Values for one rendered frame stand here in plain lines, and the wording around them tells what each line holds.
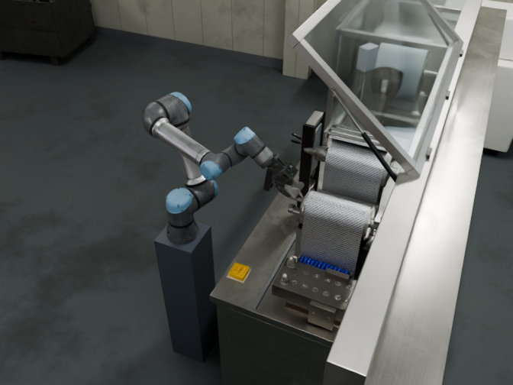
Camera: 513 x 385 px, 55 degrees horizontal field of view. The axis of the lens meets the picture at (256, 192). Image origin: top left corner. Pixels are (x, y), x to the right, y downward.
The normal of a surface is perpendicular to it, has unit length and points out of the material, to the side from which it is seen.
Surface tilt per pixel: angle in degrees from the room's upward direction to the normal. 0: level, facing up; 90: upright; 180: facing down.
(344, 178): 92
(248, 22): 90
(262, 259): 0
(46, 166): 0
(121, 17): 90
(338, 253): 90
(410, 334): 0
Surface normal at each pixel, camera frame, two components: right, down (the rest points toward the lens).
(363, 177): -0.41, 0.59
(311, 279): 0.00, -0.78
